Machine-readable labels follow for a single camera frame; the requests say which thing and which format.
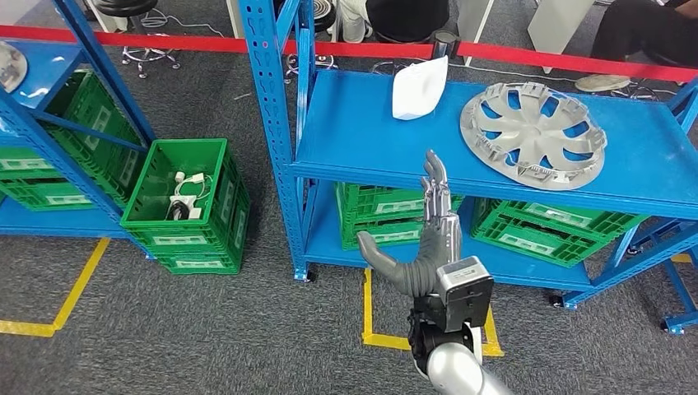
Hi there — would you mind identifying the white charger with cable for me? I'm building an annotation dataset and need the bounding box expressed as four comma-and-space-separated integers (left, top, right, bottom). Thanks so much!
174, 171, 211, 200

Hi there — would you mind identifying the open green plastic crate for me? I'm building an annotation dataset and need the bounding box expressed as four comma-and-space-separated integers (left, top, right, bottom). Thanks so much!
119, 138, 251, 258

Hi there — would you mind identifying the black stool chrome base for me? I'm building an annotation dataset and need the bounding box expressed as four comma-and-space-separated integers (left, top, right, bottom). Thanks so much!
610, 49, 698, 102

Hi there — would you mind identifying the black stanchion post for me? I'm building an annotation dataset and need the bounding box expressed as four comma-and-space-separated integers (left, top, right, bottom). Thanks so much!
431, 30, 462, 60

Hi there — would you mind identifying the red barrier belt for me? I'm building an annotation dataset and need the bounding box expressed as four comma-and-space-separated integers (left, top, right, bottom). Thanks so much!
0, 24, 435, 60
457, 41, 698, 84

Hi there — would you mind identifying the blue metal shelf rack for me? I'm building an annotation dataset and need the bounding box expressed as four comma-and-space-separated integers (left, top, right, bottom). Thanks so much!
658, 239, 698, 335
0, 0, 159, 260
238, 0, 698, 312

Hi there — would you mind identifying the grey round disc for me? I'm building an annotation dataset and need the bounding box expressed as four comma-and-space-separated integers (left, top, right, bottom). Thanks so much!
0, 42, 28, 94

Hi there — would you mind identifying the white desk panel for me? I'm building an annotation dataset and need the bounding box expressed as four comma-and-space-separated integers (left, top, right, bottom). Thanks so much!
457, 0, 495, 67
528, 0, 595, 75
226, 0, 246, 40

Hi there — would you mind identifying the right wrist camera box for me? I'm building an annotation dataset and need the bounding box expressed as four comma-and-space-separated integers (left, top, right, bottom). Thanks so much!
435, 256, 496, 333

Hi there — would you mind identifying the person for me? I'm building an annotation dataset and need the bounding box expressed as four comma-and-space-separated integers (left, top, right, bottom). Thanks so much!
575, 0, 698, 94
336, 0, 451, 44

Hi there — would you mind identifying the white plastic cover part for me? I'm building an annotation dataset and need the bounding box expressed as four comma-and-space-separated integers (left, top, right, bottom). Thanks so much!
391, 55, 449, 121

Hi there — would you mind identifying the grey plastic wheel hubcap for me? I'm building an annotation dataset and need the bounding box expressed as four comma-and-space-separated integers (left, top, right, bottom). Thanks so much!
459, 81, 608, 192

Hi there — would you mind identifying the large tilted green crate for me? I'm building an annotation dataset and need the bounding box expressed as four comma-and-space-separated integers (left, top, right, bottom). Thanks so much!
40, 69, 149, 211

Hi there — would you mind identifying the black smooth seat stool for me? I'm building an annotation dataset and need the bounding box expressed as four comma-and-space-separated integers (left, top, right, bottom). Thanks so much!
92, 0, 181, 79

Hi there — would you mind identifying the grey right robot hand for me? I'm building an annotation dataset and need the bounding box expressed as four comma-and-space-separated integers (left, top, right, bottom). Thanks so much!
356, 150, 463, 299

